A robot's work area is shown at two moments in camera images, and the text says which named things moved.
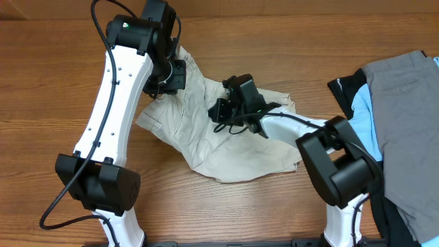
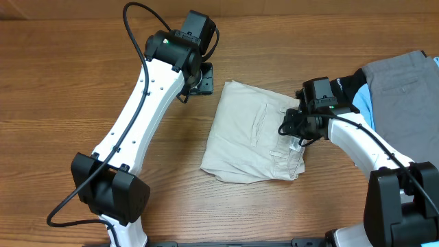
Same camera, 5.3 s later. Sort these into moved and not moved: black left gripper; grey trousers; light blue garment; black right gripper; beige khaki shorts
Moved: beige khaki shorts; black right gripper; black left gripper
Not moved: grey trousers; light blue garment
